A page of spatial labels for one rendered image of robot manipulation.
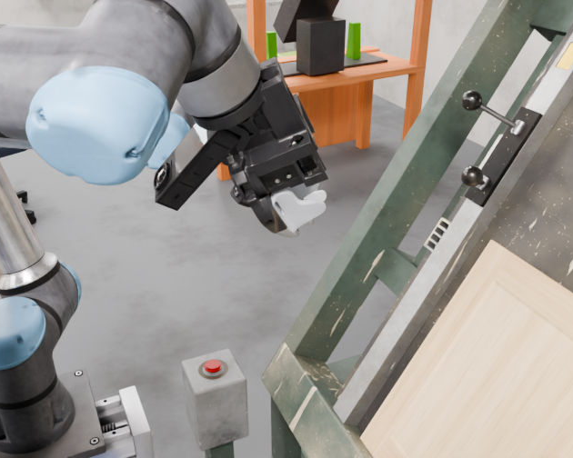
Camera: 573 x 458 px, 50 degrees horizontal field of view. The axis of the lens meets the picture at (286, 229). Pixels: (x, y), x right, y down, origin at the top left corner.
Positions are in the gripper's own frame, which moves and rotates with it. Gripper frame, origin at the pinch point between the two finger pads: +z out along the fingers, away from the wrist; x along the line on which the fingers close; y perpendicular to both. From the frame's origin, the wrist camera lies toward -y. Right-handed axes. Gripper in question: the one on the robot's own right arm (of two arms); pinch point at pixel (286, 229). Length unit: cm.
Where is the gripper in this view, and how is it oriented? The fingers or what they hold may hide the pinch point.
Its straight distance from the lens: 67.6
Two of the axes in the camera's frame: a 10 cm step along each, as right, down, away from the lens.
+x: -1.6, -7.5, 6.4
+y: 9.2, -3.5, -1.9
